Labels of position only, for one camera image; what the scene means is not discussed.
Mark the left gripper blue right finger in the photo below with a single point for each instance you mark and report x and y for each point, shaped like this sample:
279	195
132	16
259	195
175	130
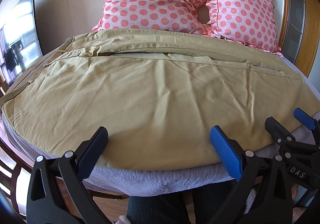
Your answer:
229	152

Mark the wooden door with glass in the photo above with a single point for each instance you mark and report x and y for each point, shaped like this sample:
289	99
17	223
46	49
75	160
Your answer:
299	31

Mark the right pink polka dot pillow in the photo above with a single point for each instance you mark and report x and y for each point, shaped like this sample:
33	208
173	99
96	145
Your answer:
247	22

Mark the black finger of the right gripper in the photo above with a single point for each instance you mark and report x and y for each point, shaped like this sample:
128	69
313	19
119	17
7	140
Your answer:
277	131

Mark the khaki beige pants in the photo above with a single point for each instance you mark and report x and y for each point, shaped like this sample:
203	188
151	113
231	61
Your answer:
158	94

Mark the wall mounted television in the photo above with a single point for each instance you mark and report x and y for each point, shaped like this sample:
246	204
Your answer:
20	45

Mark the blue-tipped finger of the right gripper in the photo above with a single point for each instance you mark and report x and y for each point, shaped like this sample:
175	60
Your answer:
308	121

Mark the wooden chair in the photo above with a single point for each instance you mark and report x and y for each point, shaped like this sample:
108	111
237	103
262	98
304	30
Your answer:
11	167

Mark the lavender bed sheet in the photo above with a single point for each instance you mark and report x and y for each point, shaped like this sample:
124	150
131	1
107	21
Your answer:
143	183

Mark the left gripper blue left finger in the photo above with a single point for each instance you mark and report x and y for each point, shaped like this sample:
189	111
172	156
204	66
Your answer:
89	152

